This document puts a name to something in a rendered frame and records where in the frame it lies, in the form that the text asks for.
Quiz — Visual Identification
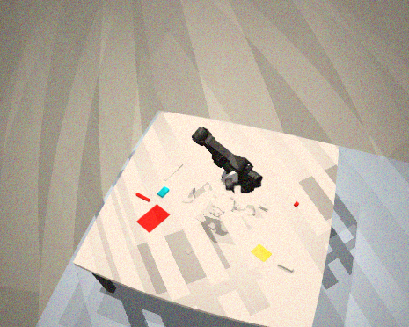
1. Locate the teal rectangular block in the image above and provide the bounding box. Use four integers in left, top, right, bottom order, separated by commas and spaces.
157, 187, 169, 198

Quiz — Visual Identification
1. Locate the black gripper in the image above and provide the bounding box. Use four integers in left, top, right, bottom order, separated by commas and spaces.
225, 176, 262, 194

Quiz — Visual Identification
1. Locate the yellow flat plate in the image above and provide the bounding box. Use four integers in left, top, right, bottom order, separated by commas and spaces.
251, 244, 272, 262

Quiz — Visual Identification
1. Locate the red flat bar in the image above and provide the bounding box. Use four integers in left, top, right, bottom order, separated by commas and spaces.
136, 193, 150, 202

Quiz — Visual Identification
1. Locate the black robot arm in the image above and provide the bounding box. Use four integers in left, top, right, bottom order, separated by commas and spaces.
191, 127, 263, 194

